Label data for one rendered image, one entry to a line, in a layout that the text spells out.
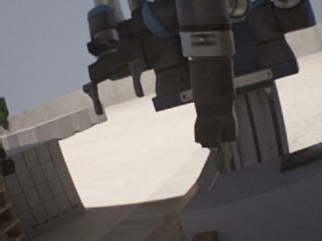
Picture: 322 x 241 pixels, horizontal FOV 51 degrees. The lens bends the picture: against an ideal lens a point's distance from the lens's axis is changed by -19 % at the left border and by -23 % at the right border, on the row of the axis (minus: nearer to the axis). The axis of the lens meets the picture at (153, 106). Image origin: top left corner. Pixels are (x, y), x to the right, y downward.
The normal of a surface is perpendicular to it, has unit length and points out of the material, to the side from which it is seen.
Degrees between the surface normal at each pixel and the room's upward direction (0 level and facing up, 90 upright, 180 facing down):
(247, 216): 90
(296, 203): 90
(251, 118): 90
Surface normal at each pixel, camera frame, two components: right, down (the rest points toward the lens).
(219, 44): 0.26, 0.18
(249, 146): -0.43, 0.18
